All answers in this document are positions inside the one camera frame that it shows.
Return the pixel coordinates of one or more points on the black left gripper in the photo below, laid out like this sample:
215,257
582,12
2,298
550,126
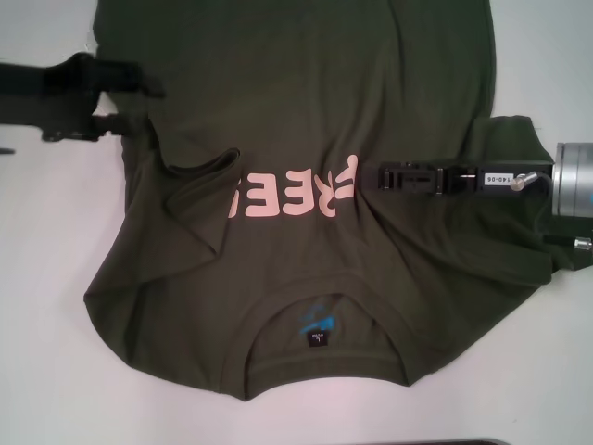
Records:
46,92

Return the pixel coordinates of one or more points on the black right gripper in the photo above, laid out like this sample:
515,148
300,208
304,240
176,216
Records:
454,185

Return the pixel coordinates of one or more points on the dark green t-shirt pink print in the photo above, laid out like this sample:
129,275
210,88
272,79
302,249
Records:
301,92

